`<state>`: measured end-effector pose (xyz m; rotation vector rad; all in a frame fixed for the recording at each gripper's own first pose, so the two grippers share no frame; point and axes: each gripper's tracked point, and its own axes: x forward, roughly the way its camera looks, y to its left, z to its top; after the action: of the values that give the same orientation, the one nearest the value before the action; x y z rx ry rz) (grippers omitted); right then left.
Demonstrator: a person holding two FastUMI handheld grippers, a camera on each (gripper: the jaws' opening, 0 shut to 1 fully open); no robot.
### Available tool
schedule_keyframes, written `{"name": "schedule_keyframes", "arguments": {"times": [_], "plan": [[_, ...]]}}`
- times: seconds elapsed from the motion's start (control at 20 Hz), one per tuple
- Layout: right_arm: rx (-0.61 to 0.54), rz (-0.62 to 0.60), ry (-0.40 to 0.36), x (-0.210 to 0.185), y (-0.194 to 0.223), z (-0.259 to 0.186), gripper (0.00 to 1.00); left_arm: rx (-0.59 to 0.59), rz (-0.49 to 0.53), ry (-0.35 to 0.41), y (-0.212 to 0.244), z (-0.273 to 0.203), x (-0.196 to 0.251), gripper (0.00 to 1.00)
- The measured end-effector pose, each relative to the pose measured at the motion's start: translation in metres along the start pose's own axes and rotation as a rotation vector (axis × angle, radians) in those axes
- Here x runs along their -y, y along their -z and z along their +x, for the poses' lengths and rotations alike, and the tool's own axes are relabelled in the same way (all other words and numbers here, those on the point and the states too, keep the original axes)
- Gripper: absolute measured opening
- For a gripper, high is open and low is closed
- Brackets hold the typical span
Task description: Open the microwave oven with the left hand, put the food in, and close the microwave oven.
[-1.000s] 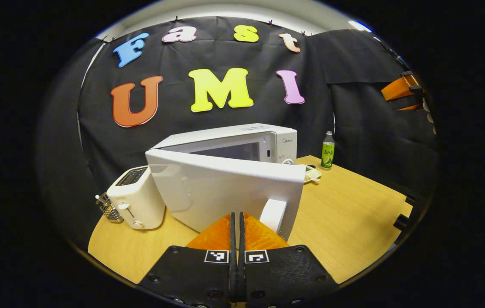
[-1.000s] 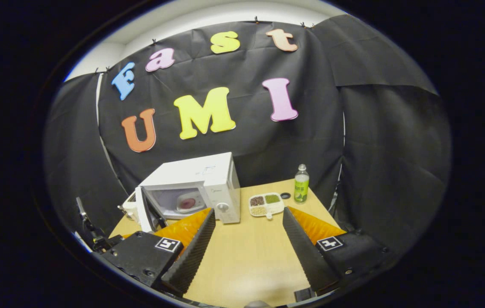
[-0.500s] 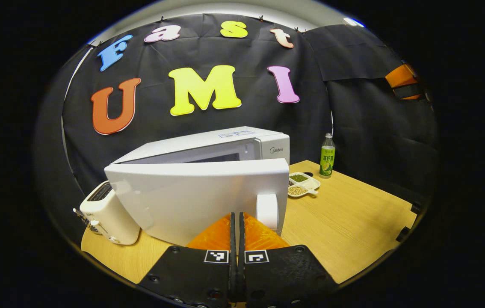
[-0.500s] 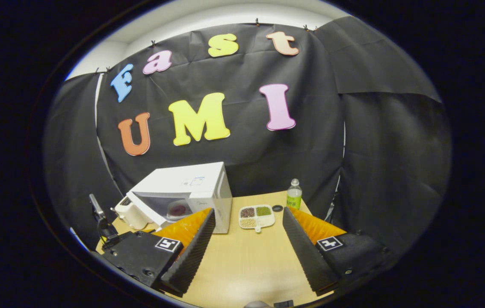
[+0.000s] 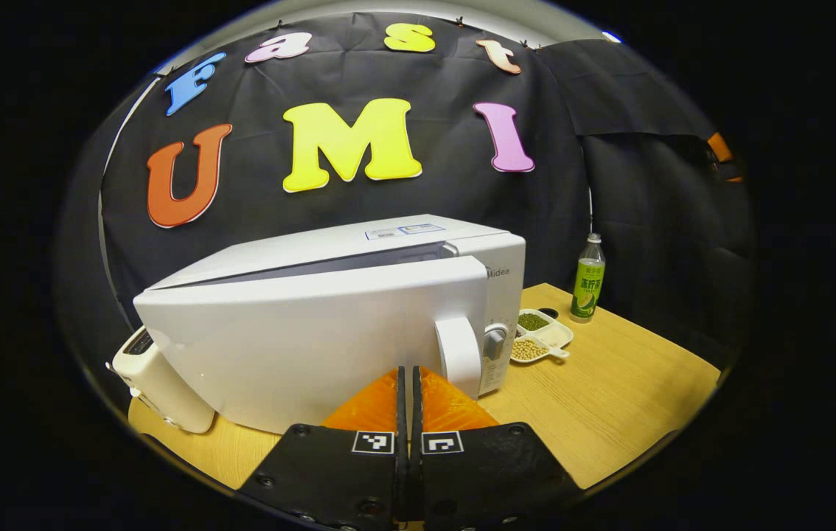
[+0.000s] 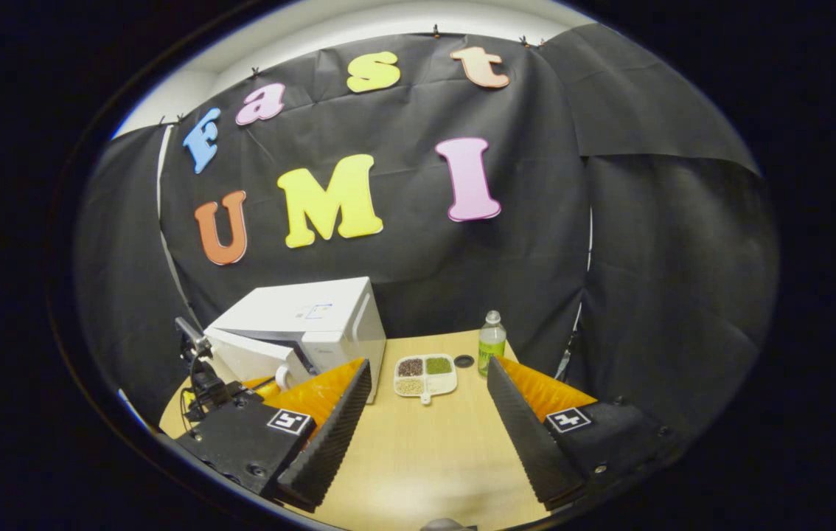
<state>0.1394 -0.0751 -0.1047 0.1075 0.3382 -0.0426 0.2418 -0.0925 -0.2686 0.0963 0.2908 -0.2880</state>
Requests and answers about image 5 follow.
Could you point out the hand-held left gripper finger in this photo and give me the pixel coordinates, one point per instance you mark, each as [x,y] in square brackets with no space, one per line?
[416,413]
[402,413]

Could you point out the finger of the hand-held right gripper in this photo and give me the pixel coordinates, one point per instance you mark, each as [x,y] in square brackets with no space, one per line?
[719,146]

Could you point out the white microwave oven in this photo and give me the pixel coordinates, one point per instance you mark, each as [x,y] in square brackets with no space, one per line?
[300,339]

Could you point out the white divided bean dish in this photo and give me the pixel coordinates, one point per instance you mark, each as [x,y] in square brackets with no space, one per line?
[547,335]

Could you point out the green label drink bottle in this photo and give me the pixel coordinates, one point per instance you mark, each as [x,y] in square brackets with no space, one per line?
[588,284]

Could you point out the white toaster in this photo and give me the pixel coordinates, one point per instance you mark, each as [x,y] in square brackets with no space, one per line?
[160,391]

